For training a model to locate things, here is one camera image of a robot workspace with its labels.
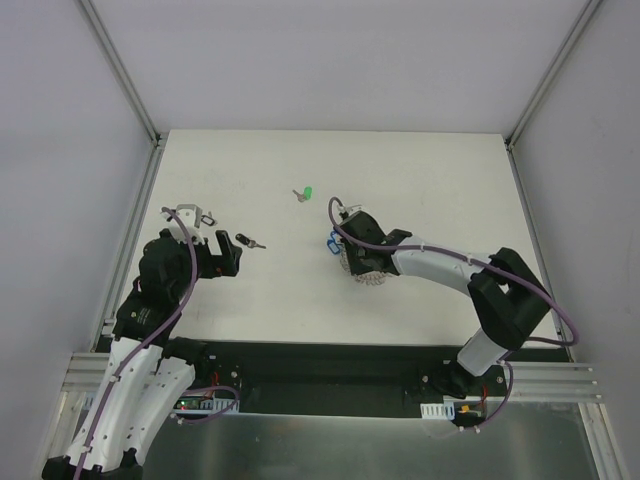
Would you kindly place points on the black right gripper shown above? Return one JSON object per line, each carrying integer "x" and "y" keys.
{"x": 353, "y": 255}

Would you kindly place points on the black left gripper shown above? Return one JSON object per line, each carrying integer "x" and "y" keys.
{"x": 218, "y": 257}

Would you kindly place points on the black tag silver key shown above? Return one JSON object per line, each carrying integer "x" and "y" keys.
{"x": 248, "y": 242}

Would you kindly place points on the metal disc with key rings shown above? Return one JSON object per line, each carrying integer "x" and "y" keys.
{"x": 372, "y": 278}

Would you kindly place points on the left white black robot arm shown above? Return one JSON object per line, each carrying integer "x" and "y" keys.
{"x": 148, "y": 370}

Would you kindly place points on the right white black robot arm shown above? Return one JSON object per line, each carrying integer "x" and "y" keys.
{"x": 507, "y": 297}

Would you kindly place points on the blue key tag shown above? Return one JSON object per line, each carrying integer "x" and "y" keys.
{"x": 333, "y": 246}

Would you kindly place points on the green tag silver key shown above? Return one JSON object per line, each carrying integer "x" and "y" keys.
{"x": 304, "y": 195}

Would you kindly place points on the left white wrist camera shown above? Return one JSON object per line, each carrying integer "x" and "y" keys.
{"x": 183, "y": 223}

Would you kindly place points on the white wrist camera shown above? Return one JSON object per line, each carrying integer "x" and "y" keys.
{"x": 345, "y": 211}
{"x": 183, "y": 223}

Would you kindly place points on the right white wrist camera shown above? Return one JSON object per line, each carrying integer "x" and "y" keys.
{"x": 345, "y": 211}

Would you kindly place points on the left aluminium frame rail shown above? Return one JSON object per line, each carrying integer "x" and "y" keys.
{"x": 143, "y": 188}

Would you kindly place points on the aluminium frame rail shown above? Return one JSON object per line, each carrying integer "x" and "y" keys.
{"x": 552, "y": 152}
{"x": 143, "y": 188}

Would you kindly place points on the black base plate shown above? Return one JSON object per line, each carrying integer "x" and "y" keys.
{"x": 325, "y": 379}

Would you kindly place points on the left white cable duct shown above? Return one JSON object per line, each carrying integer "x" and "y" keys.
{"x": 201, "y": 405}

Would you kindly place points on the white cable duct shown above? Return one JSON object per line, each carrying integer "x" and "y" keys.
{"x": 201, "y": 405}
{"x": 438, "y": 411}

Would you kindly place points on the right white cable duct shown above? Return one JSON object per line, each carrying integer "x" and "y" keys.
{"x": 438, "y": 411}

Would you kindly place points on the front aluminium rail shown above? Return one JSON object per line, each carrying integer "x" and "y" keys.
{"x": 538, "y": 382}

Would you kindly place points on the right aluminium frame rail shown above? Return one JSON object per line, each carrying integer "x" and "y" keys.
{"x": 552, "y": 152}

